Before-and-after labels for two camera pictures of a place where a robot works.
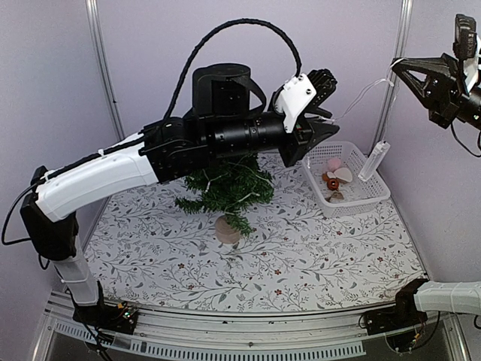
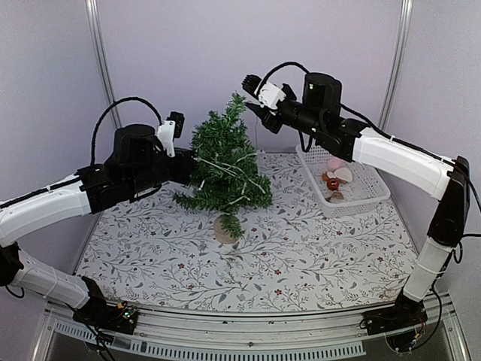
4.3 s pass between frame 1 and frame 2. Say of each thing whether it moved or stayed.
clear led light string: moved
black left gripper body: moved
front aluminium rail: stayed
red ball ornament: stayed
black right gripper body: moved
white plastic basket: stayed
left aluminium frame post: stayed
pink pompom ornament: stayed
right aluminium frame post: stayed
